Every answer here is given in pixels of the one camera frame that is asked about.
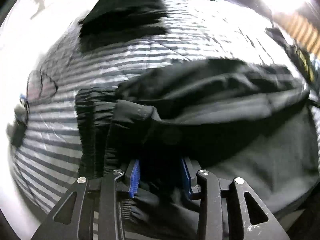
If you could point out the folded black garment stack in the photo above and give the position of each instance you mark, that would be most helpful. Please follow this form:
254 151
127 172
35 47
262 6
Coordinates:
116 21

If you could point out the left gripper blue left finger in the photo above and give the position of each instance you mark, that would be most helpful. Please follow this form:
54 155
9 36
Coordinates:
88 201

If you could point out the wooden slatted headboard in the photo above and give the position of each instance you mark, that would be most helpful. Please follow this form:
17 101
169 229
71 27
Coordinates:
301 30

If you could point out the black yellow striped garment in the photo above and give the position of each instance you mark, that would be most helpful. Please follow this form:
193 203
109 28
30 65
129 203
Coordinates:
299 56

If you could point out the dark grey pants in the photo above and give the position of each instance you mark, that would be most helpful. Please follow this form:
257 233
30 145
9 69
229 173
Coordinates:
235 119

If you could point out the striped blue white bedspread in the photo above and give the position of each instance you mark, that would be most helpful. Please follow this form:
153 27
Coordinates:
47 143

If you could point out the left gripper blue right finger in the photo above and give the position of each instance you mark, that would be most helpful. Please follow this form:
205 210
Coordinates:
229 209

